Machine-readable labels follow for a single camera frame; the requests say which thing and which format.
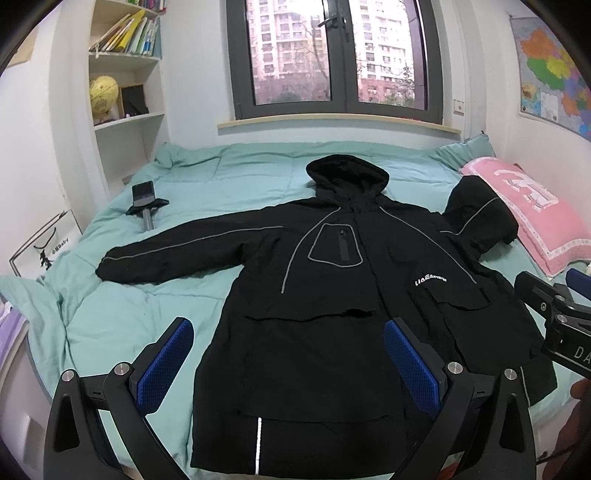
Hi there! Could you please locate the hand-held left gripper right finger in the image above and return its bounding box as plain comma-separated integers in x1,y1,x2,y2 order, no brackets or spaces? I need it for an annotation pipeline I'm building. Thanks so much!
384,318,544,480

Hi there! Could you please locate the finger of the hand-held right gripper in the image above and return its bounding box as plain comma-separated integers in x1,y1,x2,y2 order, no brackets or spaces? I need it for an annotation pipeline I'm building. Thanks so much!
566,268,591,308
515,271,561,319

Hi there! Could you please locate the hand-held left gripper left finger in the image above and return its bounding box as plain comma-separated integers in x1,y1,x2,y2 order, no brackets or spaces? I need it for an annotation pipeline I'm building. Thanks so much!
44,318,195,480

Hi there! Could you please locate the black hooded jacket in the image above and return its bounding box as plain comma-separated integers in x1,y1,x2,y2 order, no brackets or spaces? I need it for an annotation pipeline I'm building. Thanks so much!
95,154,559,480

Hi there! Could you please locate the pink pillow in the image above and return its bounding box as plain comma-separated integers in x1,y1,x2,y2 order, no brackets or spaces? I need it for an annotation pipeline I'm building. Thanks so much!
459,156,591,278

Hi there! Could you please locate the teal pillow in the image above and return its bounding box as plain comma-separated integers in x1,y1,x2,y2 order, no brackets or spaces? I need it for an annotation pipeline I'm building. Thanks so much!
436,134,497,169

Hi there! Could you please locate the purple cloth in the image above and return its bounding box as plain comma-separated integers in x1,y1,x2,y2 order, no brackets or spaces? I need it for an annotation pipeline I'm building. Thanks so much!
0,305,28,370

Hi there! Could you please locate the white calligraphy poster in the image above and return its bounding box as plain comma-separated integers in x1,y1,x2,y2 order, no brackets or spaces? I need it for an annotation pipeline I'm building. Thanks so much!
9,210,84,280

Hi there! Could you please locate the teal quilt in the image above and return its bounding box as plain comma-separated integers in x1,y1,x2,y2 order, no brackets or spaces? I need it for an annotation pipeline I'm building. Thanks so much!
0,141,575,478

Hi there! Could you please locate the white bookshelf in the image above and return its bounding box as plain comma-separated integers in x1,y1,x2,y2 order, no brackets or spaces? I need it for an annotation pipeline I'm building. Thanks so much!
88,0,167,199

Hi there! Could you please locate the wooden windowsill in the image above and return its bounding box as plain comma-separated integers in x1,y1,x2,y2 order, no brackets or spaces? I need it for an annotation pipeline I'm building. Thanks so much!
217,112,462,141

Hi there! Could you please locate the black box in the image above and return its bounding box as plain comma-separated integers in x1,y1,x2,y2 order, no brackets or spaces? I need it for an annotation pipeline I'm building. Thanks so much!
120,84,149,117

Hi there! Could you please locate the yellow globe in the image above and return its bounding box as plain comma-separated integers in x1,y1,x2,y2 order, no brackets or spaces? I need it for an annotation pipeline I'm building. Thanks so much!
89,75,121,126

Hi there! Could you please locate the dark framed window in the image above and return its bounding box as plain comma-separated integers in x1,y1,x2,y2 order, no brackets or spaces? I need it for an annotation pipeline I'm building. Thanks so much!
226,0,451,125

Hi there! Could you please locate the row of books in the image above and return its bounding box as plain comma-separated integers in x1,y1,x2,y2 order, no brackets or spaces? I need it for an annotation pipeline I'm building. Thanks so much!
90,9,160,57

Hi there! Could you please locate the black device with grey handle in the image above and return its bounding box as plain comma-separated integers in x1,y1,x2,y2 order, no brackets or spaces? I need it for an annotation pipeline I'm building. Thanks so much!
126,182,171,232

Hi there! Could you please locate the colourful wall map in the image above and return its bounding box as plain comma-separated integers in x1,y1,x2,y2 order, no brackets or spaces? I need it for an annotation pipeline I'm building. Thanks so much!
509,14,591,139

